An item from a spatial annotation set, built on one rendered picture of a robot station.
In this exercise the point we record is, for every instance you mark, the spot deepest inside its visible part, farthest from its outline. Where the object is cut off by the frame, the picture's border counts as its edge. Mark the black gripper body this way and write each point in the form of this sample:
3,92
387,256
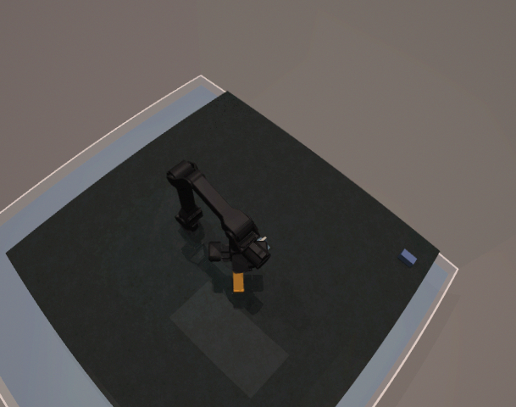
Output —
214,251

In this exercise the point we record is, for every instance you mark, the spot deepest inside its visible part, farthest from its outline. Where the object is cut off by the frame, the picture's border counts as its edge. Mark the small blue block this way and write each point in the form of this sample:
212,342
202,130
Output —
406,257

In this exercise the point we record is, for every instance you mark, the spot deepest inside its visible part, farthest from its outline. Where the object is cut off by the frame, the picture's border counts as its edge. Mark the orange bar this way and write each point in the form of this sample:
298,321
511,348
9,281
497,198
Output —
238,282

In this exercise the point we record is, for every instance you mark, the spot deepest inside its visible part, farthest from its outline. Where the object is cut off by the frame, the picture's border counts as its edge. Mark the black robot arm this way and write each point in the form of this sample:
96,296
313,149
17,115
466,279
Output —
185,176

